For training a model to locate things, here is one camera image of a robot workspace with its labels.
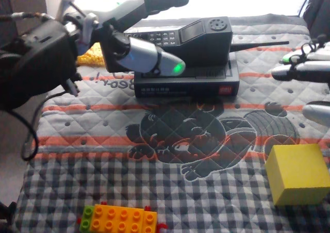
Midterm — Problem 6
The black stand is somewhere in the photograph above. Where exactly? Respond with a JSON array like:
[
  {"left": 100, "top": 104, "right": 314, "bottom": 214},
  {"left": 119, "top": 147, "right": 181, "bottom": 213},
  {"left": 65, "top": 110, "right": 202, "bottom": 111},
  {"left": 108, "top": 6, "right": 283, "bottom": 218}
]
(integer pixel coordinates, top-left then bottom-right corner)
[{"left": 0, "top": 201, "right": 18, "bottom": 230}]

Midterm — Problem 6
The yellow block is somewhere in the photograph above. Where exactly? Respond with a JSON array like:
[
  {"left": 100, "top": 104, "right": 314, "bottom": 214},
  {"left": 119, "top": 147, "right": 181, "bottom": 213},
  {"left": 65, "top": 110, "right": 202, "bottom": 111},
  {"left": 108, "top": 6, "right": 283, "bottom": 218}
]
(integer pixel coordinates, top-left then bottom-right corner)
[{"left": 265, "top": 143, "right": 330, "bottom": 206}]

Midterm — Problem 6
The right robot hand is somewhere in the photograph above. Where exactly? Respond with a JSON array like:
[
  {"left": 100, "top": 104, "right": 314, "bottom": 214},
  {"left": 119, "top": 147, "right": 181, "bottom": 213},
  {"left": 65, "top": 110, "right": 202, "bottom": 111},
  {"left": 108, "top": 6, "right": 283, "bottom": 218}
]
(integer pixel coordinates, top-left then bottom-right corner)
[{"left": 270, "top": 34, "right": 330, "bottom": 128}]

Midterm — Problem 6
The white calculator box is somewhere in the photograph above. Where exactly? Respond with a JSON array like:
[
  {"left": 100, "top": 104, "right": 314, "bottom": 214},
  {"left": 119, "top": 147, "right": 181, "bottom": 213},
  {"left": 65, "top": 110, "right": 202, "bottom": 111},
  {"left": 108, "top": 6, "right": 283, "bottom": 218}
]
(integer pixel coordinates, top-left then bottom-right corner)
[{"left": 134, "top": 61, "right": 241, "bottom": 98}]

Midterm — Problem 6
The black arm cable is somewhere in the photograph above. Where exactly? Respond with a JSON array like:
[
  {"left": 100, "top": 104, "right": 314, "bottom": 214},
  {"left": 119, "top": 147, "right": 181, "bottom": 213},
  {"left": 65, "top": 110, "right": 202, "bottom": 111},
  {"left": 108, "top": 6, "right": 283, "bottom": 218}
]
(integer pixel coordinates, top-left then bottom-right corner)
[{"left": 10, "top": 87, "right": 68, "bottom": 162}]

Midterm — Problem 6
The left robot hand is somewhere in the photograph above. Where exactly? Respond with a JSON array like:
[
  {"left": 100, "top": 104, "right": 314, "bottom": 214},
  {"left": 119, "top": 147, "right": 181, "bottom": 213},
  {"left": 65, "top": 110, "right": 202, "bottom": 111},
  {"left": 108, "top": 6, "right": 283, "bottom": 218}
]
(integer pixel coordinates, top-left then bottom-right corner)
[{"left": 98, "top": 0, "right": 190, "bottom": 77}]

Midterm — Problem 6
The bag of yellow beads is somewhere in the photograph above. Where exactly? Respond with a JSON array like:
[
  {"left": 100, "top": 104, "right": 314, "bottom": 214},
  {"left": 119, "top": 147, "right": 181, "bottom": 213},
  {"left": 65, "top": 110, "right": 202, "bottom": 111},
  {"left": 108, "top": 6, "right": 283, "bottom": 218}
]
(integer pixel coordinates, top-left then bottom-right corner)
[{"left": 75, "top": 43, "right": 105, "bottom": 66}]

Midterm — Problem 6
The toy brick stack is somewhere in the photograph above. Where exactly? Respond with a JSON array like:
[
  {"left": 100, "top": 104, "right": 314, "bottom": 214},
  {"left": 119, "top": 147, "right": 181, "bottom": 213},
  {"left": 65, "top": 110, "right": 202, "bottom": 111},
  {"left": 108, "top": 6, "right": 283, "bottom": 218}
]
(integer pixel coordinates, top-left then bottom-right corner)
[{"left": 76, "top": 201, "right": 169, "bottom": 233}]

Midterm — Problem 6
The large black toy phone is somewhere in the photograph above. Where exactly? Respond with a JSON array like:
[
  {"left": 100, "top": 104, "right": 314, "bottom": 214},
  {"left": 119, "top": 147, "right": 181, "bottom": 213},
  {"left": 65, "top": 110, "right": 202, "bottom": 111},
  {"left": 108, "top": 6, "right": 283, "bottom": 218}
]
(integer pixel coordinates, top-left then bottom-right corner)
[{"left": 102, "top": 16, "right": 290, "bottom": 74}]

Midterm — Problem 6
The grey quilt with bear print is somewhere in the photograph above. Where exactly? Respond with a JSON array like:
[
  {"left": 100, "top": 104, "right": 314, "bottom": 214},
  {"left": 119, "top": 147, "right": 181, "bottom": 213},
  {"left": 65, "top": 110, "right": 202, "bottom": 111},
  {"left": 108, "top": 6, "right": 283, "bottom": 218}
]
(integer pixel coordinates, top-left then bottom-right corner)
[{"left": 10, "top": 13, "right": 330, "bottom": 233}]

